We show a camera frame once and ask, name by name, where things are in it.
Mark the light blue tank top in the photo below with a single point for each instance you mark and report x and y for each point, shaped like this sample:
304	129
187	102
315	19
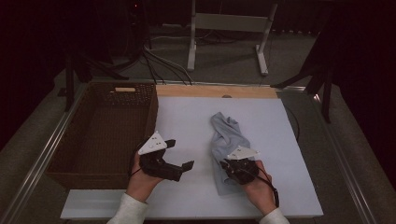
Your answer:
225	133

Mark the dark equipment with red light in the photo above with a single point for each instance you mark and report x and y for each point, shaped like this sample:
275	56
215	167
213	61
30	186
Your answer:
135	18

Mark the white metal stand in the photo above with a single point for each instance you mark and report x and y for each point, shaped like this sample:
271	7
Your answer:
230	22

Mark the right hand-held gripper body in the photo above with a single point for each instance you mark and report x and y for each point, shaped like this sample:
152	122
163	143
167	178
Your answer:
241	171

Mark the person's left hand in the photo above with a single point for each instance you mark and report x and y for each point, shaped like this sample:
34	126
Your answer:
140	185

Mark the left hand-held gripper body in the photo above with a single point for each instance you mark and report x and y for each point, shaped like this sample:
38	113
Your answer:
155	165

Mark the brown woven basket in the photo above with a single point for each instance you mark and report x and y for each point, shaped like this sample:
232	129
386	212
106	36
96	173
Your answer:
102	140

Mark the person's right hand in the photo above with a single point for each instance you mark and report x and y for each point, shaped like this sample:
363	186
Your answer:
260	193

